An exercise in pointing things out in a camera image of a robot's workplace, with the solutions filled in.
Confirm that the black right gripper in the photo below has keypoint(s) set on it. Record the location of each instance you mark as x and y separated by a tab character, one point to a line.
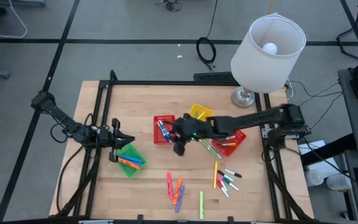
194	129

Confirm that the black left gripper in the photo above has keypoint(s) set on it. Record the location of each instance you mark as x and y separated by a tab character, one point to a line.
113	137

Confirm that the light blue Expo marker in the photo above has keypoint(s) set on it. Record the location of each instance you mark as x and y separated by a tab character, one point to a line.
165	130

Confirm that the dark blue Expo marker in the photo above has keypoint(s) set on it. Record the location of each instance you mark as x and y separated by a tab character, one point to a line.
162	131

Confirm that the red plastic basket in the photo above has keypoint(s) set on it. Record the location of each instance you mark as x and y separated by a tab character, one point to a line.
225	152
156	140

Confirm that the blue highlighter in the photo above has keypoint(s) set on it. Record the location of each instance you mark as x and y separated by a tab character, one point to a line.
130	157
135	162

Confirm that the coral highlighter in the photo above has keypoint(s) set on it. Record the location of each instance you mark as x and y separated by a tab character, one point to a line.
128	163

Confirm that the yellow thin marker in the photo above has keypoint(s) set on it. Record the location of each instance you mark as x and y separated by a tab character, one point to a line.
215	174
201	115

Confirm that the green plastic basket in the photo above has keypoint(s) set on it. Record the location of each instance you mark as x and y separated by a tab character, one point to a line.
129	171

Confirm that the green Expo marker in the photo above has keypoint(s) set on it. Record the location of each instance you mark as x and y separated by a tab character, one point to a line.
204	144
213	151

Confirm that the pink highlighter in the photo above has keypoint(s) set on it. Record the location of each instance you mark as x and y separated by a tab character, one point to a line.
169	186

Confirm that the orange marker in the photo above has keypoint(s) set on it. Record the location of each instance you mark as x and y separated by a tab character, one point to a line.
230	144

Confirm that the orange highlighter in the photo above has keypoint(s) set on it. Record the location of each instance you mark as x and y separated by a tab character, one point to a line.
177	191

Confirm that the brown Expo marker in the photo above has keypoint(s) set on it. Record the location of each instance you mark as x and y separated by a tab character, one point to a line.
221	172

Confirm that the pink Expo marker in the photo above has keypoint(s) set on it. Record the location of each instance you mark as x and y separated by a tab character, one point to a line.
219	180

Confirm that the purple highlighter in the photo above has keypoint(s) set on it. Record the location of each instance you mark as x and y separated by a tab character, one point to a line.
179	199

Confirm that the red marker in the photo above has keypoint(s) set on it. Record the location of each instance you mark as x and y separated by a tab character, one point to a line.
221	185

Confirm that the yellow-green highlighter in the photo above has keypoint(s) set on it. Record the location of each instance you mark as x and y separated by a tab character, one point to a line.
201	205

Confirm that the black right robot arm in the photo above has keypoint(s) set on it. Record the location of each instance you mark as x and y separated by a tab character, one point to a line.
247	119

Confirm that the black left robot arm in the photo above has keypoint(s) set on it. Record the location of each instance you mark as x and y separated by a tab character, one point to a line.
61	116

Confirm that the yellow plastic basket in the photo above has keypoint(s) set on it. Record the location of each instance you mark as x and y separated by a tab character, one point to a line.
207	112

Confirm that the black marker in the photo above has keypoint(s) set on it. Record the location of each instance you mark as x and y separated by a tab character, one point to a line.
236	175

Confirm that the white shade table lamp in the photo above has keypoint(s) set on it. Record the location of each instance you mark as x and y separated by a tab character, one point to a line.
259	71

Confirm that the white paper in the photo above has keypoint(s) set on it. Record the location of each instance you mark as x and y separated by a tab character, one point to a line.
312	146

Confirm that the white roll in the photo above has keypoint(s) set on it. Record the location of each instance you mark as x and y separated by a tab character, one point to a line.
339	182
314	178

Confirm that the black table frame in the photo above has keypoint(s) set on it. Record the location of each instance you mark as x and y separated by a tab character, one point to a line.
182	82

